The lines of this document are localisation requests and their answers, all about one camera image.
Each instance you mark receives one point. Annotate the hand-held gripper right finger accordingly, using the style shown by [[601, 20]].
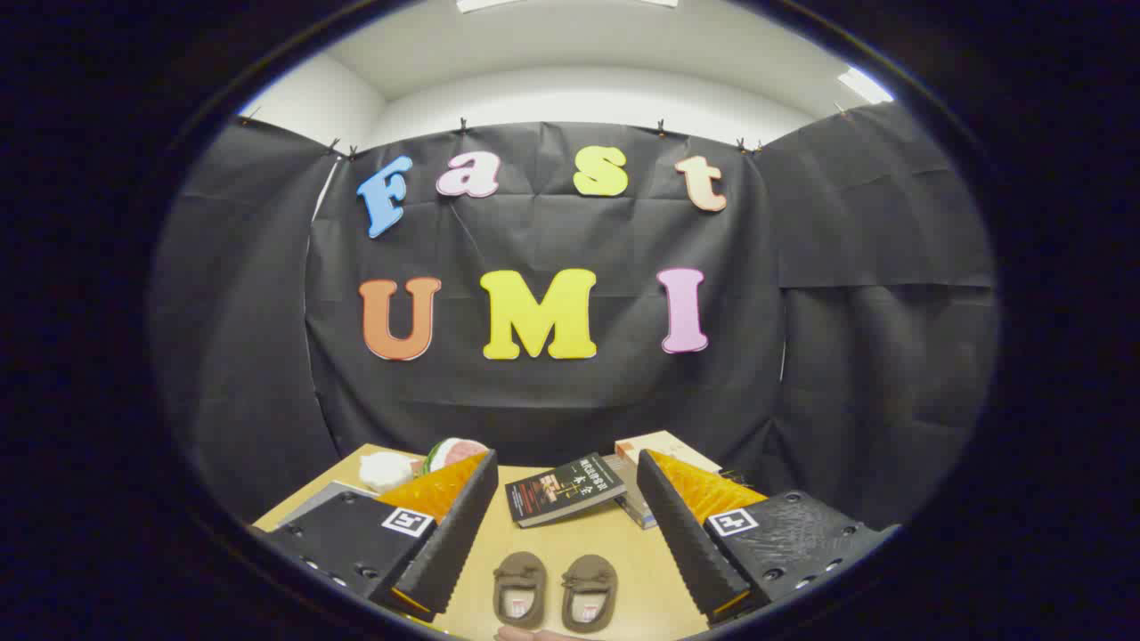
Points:
[[681, 543]]

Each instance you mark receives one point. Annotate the watermelon slice plush toy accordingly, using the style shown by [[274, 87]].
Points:
[[459, 452]]

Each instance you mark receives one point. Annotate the white plush toy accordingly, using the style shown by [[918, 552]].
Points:
[[385, 470]]

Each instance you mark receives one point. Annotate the cream cover book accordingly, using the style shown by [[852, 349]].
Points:
[[668, 445]]

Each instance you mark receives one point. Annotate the grey fabric storage box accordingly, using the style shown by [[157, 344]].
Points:
[[325, 497]]

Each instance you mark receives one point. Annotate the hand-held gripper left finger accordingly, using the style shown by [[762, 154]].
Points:
[[454, 534]]

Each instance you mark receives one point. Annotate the black cover book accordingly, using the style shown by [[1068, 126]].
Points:
[[565, 490]]

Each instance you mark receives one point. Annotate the blue cover book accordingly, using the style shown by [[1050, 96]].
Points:
[[626, 490]]

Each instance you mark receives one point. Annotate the brown fuzzy slipper shoe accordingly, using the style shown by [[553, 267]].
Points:
[[590, 588], [521, 583]]

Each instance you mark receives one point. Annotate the ceiling light panel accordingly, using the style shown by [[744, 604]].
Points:
[[864, 85], [499, 4]]

